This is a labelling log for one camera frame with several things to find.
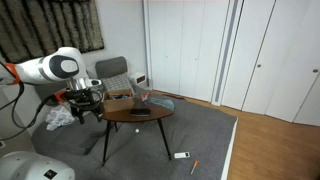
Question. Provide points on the teal crumpled cloth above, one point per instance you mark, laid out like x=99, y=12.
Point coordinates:
x=163, y=103

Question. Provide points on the grey plaid pillow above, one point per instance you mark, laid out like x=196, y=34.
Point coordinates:
x=116, y=83

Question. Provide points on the blue item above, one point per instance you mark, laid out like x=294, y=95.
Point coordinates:
x=121, y=97

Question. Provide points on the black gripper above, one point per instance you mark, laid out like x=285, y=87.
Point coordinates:
x=81, y=98

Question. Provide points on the small white ball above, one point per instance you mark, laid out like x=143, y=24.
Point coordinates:
x=136, y=131

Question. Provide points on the small white remote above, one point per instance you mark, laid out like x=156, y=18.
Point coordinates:
x=182, y=155

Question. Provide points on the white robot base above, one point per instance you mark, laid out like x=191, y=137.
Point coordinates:
x=33, y=166

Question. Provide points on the grey carpet rug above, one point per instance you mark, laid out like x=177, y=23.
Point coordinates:
x=200, y=133

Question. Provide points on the open cardboard box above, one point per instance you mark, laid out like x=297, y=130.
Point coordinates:
x=118, y=101

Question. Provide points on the white closet door set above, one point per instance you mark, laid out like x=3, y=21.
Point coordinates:
x=283, y=60
x=186, y=50

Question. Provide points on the grey upholstered chair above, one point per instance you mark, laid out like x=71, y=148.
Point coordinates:
x=111, y=66

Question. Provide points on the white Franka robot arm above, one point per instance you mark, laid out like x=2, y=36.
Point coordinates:
x=50, y=68

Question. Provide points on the black glasses case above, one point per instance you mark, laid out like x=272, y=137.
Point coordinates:
x=140, y=112

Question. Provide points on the white plastic bag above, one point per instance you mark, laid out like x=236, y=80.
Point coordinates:
x=60, y=116

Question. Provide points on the round wooden black-legged table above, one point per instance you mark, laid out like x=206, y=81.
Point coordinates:
x=151, y=115

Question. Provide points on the dark patterned window blind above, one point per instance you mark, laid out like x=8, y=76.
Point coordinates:
x=50, y=26

